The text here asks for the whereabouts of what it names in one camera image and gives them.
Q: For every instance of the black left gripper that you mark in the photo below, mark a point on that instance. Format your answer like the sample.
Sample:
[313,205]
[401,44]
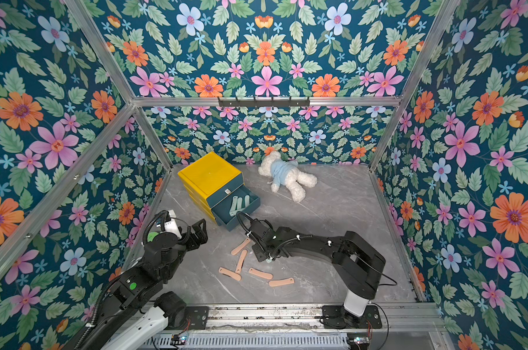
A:
[202,237]

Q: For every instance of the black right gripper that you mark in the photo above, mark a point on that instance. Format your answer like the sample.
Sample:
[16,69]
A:
[261,236]

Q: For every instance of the mint knife slanted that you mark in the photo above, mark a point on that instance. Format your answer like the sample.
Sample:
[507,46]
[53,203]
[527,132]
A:
[234,206]

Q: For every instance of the teal drawer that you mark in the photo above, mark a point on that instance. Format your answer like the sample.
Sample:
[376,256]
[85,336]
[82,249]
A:
[230,203]
[223,191]

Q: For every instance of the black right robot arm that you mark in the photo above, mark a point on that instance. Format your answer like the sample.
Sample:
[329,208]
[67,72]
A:
[360,266]

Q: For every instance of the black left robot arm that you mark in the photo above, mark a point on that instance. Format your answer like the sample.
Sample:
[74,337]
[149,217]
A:
[125,295]

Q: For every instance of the yellow drawer cabinet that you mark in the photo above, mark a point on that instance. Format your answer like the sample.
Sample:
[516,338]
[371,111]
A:
[202,178]

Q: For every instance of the green lidded small jar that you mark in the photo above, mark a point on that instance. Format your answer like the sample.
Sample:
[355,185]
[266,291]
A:
[151,236]

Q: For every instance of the white teddy bear blue shirt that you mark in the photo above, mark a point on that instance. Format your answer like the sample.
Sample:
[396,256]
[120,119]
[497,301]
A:
[287,174]

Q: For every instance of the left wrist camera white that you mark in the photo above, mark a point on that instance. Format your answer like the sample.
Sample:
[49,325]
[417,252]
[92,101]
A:
[170,224]

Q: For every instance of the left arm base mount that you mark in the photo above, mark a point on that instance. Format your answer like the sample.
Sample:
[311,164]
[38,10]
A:
[180,315]

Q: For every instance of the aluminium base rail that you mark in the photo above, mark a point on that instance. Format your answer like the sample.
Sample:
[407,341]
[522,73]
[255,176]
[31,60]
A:
[286,326]

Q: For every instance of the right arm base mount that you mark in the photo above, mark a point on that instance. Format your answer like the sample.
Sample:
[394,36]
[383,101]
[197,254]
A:
[336,317]

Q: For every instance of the black hook rail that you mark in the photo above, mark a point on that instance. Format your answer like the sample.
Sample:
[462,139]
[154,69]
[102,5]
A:
[254,102]

